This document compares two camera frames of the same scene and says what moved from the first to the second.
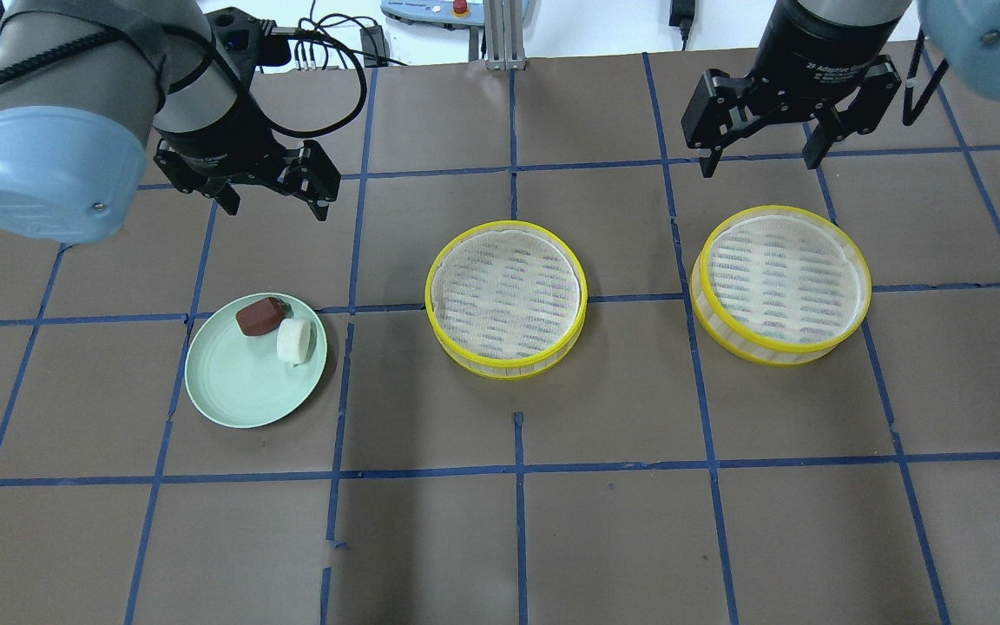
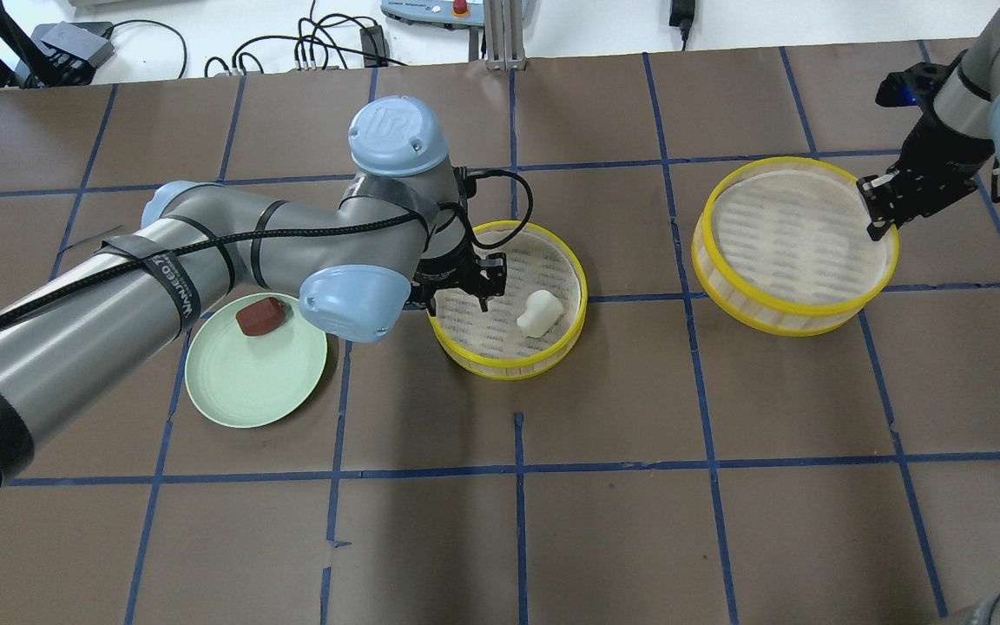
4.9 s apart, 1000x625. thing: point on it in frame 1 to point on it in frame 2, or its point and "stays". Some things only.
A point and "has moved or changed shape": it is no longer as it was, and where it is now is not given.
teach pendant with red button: [460, 12] stays
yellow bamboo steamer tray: [779, 286] has moved or changed shape
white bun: [293, 338] to [542, 311]
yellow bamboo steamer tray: [507, 299] stays
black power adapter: [681, 16] stays
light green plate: [240, 381] stays
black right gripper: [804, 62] to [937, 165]
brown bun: [260, 316] stays
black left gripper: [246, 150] to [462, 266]
